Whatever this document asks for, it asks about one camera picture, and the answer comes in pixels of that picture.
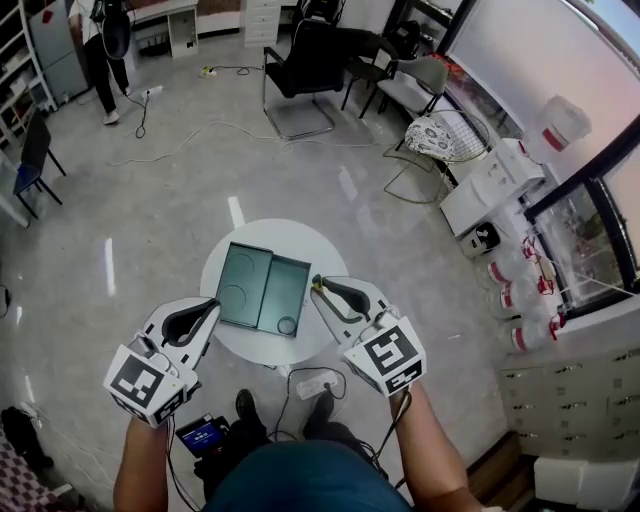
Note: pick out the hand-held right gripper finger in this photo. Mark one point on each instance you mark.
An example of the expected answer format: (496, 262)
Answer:
(340, 330)
(377, 297)

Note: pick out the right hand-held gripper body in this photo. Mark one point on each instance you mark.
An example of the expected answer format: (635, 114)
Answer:
(392, 357)

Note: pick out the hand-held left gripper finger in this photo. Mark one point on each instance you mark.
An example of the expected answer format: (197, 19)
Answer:
(202, 345)
(156, 320)

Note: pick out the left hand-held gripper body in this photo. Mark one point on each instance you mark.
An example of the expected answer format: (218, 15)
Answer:
(142, 385)

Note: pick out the person's left forearm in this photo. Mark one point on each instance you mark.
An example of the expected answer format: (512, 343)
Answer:
(140, 465)

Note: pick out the person's right forearm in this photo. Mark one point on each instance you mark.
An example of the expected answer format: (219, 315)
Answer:
(430, 450)

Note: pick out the dark green open box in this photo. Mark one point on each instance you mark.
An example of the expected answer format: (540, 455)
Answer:
(252, 280)

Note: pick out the white plastic container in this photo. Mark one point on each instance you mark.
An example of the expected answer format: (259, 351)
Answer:
(585, 485)

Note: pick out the person's black left shoe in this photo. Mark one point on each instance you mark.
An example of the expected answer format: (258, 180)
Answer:
(246, 405)

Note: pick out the person's black shoe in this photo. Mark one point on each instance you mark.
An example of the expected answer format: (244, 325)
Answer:
(320, 407)
(246, 405)

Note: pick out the black device with blue screen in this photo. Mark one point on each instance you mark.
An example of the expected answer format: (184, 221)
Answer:
(200, 436)

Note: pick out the person's black right shoe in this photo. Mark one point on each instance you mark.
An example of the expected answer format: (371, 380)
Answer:
(320, 407)

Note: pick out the round white table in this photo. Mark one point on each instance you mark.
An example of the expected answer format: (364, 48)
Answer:
(300, 240)

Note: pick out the person's black trousers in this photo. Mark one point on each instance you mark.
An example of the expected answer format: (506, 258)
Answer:
(250, 435)

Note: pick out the small white trash bin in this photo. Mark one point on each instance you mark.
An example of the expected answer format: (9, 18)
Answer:
(470, 245)

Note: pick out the small white power strip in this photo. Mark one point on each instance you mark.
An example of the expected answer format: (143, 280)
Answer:
(28, 410)

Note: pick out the black bag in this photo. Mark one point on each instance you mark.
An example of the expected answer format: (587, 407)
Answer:
(22, 435)

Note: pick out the white water dispenser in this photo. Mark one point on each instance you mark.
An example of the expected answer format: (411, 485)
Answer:
(480, 195)

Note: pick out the person's teal shirt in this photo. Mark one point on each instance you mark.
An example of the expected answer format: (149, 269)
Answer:
(305, 480)

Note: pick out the wooden bench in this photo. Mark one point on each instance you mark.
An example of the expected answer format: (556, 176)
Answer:
(500, 475)

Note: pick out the checked cloth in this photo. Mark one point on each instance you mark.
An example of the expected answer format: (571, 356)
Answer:
(15, 485)

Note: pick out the patterned seat cushion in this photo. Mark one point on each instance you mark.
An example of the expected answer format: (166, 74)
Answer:
(427, 137)

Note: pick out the grey metal lockers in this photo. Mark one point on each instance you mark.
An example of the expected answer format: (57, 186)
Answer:
(565, 400)

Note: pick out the dark chair with blue seat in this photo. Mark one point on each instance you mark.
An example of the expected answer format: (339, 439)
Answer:
(35, 145)

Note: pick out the long white power strip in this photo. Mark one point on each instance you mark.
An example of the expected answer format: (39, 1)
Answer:
(152, 91)

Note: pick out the grey padded chair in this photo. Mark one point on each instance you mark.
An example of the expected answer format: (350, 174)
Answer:
(425, 72)

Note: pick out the dark side chair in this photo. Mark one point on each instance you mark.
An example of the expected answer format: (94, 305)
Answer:
(372, 67)

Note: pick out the black office chair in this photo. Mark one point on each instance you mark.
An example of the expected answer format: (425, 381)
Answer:
(320, 65)

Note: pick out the white and yellow power strip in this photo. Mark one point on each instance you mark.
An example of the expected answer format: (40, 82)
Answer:
(209, 71)

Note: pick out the water bottle with red label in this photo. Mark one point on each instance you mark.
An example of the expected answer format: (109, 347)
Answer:
(562, 117)

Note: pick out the black backpack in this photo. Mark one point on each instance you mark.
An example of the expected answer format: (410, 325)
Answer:
(405, 37)

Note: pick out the small white roller blind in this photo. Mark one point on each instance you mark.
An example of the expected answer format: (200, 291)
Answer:
(627, 210)

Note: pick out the black oval object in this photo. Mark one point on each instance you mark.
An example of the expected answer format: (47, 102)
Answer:
(117, 35)

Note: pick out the grey fridge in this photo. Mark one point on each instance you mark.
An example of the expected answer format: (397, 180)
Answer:
(55, 50)

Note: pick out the small white desk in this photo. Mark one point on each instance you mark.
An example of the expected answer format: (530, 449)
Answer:
(180, 30)

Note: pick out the white shelf rack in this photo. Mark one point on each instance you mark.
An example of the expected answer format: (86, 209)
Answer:
(15, 65)

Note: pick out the large white roller blind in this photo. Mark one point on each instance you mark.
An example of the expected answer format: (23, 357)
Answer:
(550, 60)

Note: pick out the white hutch cabinet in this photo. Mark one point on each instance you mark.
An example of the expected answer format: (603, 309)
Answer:
(260, 25)

